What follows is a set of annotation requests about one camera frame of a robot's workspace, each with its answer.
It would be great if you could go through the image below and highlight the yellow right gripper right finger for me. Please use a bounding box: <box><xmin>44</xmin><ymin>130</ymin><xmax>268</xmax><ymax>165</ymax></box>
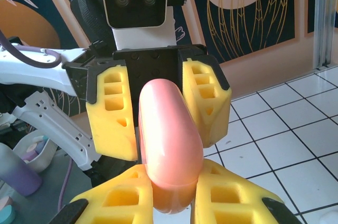
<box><xmin>190</xmin><ymin>158</ymin><xmax>303</xmax><ymax>224</ymax></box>

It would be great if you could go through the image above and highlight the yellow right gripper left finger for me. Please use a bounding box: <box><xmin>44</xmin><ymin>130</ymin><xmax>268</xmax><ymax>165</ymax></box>
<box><xmin>49</xmin><ymin>164</ymin><xmax>154</xmax><ymax>224</ymax></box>

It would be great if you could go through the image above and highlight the pink eraser block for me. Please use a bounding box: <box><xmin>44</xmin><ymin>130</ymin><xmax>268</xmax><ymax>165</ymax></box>
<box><xmin>137</xmin><ymin>78</ymin><xmax>204</xmax><ymax>214</ymax></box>

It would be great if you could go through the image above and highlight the white bowl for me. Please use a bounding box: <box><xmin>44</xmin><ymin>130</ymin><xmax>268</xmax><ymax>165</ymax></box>
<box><xmin>12</xmin><ymin>130</ymin><xmax>58</xmax><ymax>173</ymax></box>

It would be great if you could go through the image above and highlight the teal pink round object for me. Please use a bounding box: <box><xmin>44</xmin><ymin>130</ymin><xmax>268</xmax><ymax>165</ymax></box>
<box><xmin>0</xmin><ymin>196</ymin><xmax>16</xmax><ymax>224</ymax></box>

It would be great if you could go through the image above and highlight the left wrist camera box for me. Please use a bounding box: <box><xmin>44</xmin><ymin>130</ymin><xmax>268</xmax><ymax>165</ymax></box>
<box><xmin>99</xmin><ymin>0</ymin><xmax>190</xmax><ymax>50</ymax></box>

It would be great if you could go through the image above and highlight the aluminium frame post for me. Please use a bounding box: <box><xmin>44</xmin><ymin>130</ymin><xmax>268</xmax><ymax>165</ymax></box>
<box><xmin>313</xmin><ymin>0</ymin><xmax>338</xmax><ymax>71</ymax></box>

